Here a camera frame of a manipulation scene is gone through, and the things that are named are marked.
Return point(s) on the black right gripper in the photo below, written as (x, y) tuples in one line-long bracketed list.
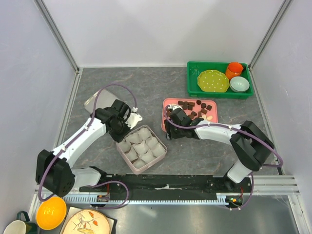
[(173, 134)]

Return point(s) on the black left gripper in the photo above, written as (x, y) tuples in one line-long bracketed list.
[(118, 139)]

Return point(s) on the silver tin lid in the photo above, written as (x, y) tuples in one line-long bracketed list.
[(105, 99)]

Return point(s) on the pink chocolate tray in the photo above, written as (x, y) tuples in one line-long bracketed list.
[(207, 109)]

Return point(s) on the pink square chocolate tin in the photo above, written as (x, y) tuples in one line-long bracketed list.
[(141, 149)]

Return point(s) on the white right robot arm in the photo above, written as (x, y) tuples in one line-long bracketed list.
[(251, 145)]

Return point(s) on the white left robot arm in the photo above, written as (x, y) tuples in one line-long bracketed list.
[(53, 170)]

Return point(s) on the yellow-green dotted plate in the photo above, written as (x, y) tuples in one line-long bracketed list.
[(213, 81)]

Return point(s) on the pale green bowl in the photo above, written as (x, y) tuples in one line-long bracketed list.
[(239, 84)]

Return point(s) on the orange cup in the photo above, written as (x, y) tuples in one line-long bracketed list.
[(234, 69)]

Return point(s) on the decorated bird plate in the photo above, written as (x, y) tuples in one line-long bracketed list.
[(87, 222)]

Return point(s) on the yellow bowl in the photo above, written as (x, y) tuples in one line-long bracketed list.
[(51, 213)]

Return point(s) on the dark green mug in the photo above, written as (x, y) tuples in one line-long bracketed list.
[(26, 226)]

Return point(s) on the white mug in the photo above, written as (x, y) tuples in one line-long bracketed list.
[(15, 227)]

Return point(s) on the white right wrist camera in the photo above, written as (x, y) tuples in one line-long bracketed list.
[(172, 107)]

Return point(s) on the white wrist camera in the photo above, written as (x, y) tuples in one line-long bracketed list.
[(133, 120), (172, 107)]

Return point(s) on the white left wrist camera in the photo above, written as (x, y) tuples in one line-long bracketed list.
[(133, 120)]

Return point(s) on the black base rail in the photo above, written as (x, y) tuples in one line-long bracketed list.
[(145, 187)]

